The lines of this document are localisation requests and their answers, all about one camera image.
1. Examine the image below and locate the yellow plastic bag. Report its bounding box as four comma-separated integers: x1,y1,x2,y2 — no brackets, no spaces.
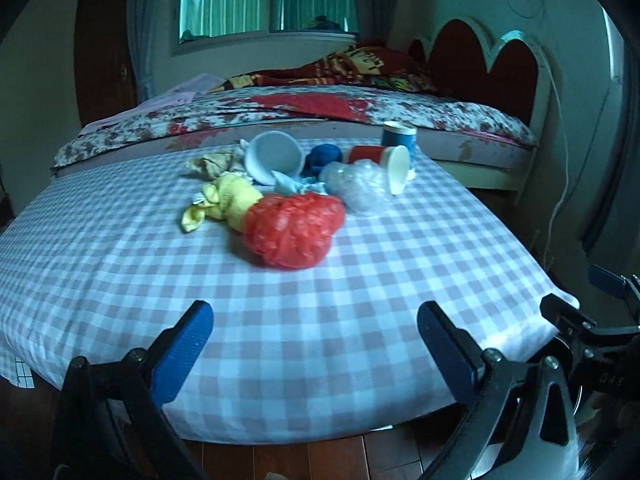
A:
181,172,263,235

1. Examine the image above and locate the pink cloth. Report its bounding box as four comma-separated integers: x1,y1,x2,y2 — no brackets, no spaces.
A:
82,72,226,133

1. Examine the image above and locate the white cup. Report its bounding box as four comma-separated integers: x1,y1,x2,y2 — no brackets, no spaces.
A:
244,131,305,184

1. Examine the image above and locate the crumpled brown paper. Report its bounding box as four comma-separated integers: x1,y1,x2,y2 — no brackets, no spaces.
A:
187,152,246,179

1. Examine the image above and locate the clear plastic bag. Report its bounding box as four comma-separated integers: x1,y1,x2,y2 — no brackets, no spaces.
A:
320,160,393,217

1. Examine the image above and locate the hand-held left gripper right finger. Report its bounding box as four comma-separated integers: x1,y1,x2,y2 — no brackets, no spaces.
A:
416,301,586,480

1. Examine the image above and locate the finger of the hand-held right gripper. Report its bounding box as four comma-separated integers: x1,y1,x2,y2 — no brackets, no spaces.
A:
540,292,601,346
587,264,640,306

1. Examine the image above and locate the white wall cable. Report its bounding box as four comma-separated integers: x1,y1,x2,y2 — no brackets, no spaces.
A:
545,55,572,241

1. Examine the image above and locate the blue-grey hanging curtain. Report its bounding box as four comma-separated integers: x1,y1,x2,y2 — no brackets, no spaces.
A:
580,5,640,261

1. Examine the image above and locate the light blue tissue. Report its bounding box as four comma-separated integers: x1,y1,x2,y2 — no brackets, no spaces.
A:
272,170,326,196

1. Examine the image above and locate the red plastic bag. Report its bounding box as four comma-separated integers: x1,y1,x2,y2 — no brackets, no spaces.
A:
243,192,347,270

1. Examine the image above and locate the floral bed mattress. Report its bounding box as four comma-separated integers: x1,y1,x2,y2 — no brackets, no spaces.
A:
50,82,541,171

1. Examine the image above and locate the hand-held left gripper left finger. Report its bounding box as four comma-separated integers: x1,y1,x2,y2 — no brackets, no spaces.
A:
52,300,215,480

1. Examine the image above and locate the wooden door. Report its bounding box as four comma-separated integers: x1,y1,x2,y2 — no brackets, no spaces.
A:
75,0,138,131

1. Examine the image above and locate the blue paper cup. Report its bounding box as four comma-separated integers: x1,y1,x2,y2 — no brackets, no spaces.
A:
382,121,418,171

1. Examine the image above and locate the checked tablecloth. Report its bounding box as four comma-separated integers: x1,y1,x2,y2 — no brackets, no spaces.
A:
0,137,581,443

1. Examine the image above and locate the blue crumpled ball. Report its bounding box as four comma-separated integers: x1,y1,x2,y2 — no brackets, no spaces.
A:
304,144,343,178

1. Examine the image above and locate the red paper cup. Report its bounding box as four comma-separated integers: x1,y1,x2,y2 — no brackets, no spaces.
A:
348,144,412,196

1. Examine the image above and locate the red printed blanket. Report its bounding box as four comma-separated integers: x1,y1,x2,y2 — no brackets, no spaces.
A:
220,42,436,93

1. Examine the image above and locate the white bed frame red headboard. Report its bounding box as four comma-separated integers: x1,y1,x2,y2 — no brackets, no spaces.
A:
407,17,561,196

